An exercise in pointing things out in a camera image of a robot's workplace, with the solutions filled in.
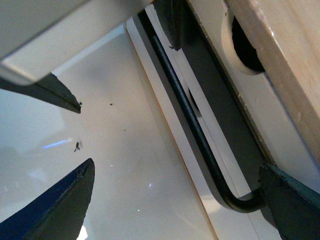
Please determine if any white drawer black handle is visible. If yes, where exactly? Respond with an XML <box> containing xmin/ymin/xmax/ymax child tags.
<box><xmin>124</xmin><ymin>0</ymin><xmax>320</xmax><ymax>240</ymax></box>

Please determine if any teal right gripper right finger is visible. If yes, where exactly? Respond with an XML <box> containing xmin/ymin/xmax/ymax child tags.
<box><xmin>259</xmin><ymin>163</ymin><xmax>320</xmax><ymax>240</ymax></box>

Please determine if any small black debris speck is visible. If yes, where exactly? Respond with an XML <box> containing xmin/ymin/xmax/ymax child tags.
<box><xmin>73</xmin><ymin>141</ymin><xmax>81</xmax><ymax>152</ymax></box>

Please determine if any wooden drawer cabinet frame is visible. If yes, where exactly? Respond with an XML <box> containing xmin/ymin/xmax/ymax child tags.
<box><xmin>228</xmin><ymin>0</ymin><xmax>320</xmax><ymax>159</ymax></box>

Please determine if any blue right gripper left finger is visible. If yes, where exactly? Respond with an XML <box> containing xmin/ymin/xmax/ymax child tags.
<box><xmin>0</xmin><ymin>158</ymin><xmax>95</xmax><ymax>240</ymax></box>

